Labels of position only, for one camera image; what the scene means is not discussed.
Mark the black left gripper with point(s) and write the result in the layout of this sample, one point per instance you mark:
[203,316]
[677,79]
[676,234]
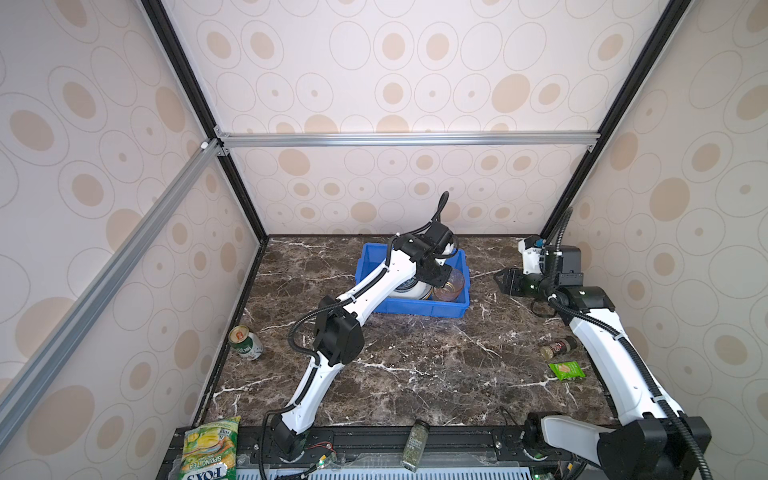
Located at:
[444,274]

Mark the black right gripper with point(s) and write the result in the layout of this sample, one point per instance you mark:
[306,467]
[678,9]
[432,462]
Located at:
[514,281]

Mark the black striped white plate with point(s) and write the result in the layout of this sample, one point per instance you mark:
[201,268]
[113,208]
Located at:
[412,289]

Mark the yellow glass cup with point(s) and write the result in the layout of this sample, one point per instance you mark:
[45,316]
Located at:
[452,289]

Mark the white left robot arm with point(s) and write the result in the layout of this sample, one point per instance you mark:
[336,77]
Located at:
[332,335]

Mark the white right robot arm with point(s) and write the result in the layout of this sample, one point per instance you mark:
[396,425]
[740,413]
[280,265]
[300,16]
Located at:
[655,438]

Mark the blue plastic bin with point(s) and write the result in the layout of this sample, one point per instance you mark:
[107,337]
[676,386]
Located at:
[374,253]

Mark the brown spice jar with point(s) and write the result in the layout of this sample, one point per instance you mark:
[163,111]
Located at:
[558,347]

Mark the small green packet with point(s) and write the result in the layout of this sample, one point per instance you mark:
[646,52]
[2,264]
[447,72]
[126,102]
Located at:
[567,370]

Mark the silver aluminium crossbar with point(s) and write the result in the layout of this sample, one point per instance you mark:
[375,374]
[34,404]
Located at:
[409,139]

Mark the spice jar with herbs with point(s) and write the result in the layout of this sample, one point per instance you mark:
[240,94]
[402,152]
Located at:
[415,445]

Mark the green beverage can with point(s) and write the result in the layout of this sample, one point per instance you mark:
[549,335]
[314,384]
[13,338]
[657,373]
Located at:
[245,343]

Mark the yellow green snack bag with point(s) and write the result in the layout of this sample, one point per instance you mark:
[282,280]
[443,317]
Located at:
[210,451]

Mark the black right corner post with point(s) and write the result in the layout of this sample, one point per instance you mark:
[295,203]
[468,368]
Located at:
[649,55]

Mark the black corner frame post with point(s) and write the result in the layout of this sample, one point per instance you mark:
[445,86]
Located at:
[161,24]

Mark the silver aluminium side rail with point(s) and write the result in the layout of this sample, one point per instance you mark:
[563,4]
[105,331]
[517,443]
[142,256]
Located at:
[43,367]

